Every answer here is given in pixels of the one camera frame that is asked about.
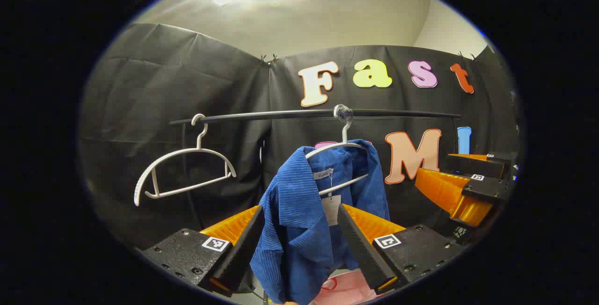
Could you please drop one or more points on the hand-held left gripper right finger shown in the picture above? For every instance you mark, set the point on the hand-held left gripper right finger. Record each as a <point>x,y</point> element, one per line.
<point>358,244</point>

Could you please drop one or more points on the white clothes hanger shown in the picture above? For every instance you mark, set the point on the white clothes hanger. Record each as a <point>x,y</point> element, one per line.
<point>202,135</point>
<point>345,134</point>

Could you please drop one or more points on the clear tape wad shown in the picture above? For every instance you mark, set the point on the clear tape wad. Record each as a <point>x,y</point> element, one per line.
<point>343,113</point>

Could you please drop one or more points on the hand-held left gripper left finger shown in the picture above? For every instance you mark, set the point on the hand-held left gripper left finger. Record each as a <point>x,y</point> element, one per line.
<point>243,249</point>

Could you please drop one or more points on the black clothes rail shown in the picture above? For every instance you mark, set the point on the black clothes rail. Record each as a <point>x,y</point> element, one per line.
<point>281,114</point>

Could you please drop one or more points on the pink laundry hamper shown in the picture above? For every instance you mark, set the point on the pink laundry hamper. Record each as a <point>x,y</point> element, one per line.
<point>348,291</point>

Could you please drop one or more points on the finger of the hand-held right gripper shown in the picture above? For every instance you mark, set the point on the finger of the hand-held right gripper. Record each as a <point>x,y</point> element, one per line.
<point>486,188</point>
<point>472,164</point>

